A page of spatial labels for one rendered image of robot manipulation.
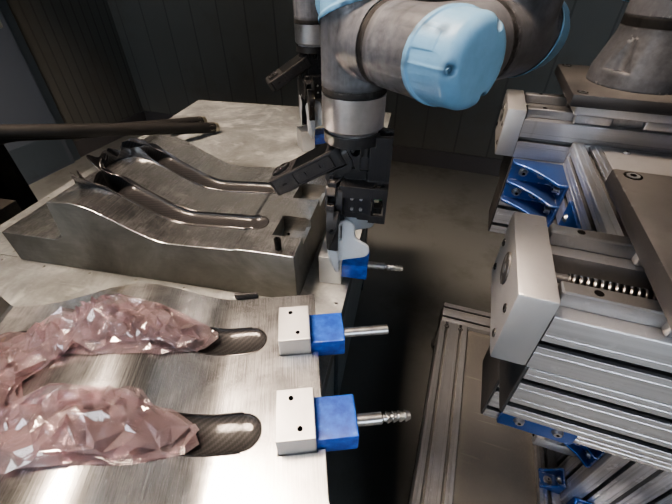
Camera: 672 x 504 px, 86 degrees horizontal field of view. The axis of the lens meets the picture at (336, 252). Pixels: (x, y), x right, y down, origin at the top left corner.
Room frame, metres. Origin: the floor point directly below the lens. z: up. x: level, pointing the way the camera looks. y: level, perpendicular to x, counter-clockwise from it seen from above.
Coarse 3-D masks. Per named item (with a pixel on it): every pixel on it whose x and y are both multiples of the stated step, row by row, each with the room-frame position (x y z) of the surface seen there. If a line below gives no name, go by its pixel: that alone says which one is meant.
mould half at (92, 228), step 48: (192, 144) 0.69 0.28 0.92; (96, 192) 0.48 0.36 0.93; (192, 192) 0.55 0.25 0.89; (240, 192) 0.56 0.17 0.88; (288, 192) 0.55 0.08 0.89; (48, 240) 0.46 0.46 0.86; (96, 240) 0.44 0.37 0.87; (144, 240) 0.43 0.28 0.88; (192, 240) 0.43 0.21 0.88; (240, 240) 0.42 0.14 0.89; (288, 240) 0.42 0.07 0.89; (240, 288) 0.40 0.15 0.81; (288, 288) 0.38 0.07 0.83
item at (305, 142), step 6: (300, 126) 0.96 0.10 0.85; (306, 126) 0.96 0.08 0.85; (300, 132) 0.93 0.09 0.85; (306, 132) 0.93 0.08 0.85; (318, 132) 0.95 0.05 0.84; (300, 138) 0.93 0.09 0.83; (306, 138) 0.93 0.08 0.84; (318, 138) 0.94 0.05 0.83; (300, 144) 0.94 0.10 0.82; (306, 144) 0.93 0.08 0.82; (312, 144) 0.93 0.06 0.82; (306, 150) 0.92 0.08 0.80
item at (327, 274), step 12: (324, 240) 0.46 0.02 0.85; (324, 252) 0.43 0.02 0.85; (324, 264) 0.42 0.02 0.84; (348, 264) 0.42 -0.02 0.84; (360, 264) 0.42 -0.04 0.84; (372, 264) 0.43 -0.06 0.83; (384, 264) 0.43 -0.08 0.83; (324, 276) 0.42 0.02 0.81; (336, 276) 0.42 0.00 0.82; (348, 276) 0.42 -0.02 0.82; (360, 276) 0.42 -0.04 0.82
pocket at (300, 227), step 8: (288, 216) 0.48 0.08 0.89; (280, 224) 0.47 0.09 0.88; (288, 224) 0.48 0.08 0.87; (296, 224) 0.48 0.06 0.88; (304, 224) 0.48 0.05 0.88; (280, 232) 0.46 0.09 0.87; (288, 232) 0.47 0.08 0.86; (296, 232) 0.47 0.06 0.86; (304, 232) 0.46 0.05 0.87; (304, 240) 0.44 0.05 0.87
